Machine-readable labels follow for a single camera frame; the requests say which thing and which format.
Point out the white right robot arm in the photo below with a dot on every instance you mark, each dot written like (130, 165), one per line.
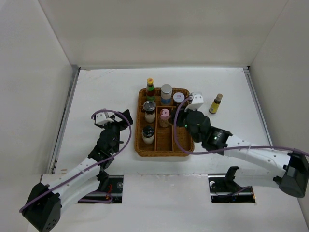
(279, 167)

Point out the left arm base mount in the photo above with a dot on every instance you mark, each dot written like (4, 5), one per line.
(110, 190)

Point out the tall white pearl jar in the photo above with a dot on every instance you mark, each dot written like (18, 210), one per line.
(166, 93)

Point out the green label sauce bottle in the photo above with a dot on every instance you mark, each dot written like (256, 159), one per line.
(150, 90)

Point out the white lid spice jar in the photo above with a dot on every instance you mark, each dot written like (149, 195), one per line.
(178, 98)

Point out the pink lid spice shaker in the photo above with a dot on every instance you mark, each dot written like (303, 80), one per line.
(164, 118)

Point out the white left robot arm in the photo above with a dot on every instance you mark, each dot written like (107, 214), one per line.
(46, 202)

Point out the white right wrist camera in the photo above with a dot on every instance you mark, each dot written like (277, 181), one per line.
(195, 101)

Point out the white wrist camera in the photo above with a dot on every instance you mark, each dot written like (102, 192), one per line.
(195, 101)
(101, 118)

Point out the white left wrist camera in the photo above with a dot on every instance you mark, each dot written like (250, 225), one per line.
(101, 118)

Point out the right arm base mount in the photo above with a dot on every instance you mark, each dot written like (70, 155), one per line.
(223, 188)

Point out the small black knob shaker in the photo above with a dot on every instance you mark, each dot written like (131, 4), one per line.
(148, 134)

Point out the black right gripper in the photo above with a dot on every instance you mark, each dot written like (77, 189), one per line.
(181, 115)

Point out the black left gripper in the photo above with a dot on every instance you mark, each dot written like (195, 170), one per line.
(122, 124)

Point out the yellow label brown bottle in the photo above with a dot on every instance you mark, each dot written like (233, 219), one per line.
(216, 103)

